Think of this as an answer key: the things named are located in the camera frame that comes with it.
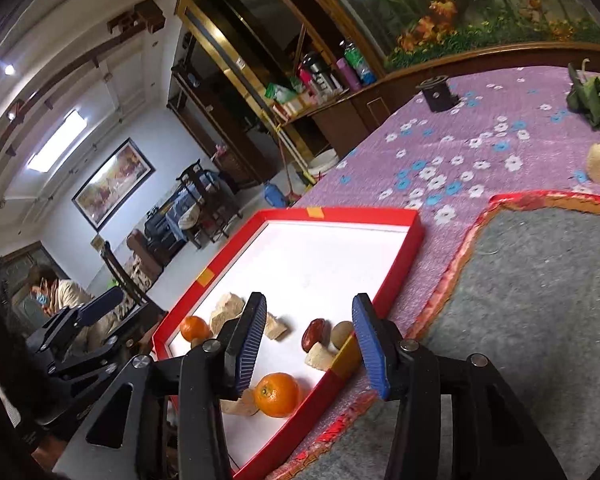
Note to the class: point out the green bottle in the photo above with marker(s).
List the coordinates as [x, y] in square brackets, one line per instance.
[359, 62]

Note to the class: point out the rectangular ceiling light panel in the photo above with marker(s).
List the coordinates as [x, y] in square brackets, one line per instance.
[57, 140]

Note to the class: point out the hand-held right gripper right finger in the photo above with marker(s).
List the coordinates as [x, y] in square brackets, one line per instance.
[372, 350]

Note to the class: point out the purple floral blanket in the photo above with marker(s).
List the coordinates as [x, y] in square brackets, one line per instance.
[480, 150]

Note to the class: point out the small black box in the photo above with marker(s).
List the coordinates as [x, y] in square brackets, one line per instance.
[437, 94]

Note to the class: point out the green and white packet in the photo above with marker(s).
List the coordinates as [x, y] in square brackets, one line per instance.
[280, 94]

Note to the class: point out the brown kiwi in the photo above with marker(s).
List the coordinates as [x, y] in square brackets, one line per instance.
[341, 332]
[197, 344]

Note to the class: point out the framed flower panel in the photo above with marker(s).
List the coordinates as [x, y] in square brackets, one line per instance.
[455, 5]

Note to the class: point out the curved wooden frame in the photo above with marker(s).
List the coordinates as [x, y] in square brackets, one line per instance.
[480, 57]

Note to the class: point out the framed wall picture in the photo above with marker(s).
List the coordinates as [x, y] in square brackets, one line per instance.
[112, 182]

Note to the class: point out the red date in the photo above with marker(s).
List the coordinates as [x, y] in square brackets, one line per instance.
[312, 334]

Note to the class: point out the dark wooden chair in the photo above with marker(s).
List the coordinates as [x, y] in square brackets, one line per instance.
[205, 200]
[125, 285]

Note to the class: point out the pink bottle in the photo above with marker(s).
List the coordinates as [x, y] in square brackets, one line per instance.
[347, 74]

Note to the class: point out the orange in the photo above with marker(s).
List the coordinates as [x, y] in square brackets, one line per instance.
[195, 327]
[277, 394]

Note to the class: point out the grey felt mat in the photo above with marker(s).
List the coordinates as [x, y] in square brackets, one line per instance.
[530, 310]

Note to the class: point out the green leafy vegetable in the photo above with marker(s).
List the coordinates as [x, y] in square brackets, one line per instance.
[597, 102]

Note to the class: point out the black thermos jug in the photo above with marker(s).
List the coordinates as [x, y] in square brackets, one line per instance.
[321, 77]

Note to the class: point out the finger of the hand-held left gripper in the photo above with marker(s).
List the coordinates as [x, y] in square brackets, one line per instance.
[110, 347]
[102, 302]

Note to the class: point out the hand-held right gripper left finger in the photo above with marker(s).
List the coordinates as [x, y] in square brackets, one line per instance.
[247, 345]

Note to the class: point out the white bucket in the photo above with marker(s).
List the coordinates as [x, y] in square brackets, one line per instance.
[322, 164]

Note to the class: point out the red shallow box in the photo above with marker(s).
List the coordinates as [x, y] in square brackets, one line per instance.
[305, 260]

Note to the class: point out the blue plastic container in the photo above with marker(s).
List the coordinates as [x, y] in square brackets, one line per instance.
[275, 196]

